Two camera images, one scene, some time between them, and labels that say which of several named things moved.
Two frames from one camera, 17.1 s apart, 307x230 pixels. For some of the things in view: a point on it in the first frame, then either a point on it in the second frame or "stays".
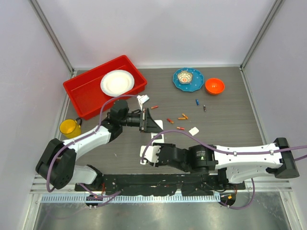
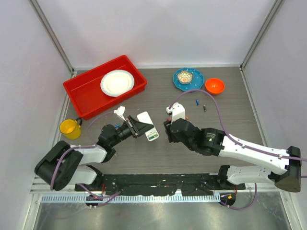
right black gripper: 161,144 to 165,123
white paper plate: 117,83 stays
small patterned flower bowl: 185,77 stays
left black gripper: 148,125 to 136,128
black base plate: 163,184 stays
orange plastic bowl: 214,86 stays
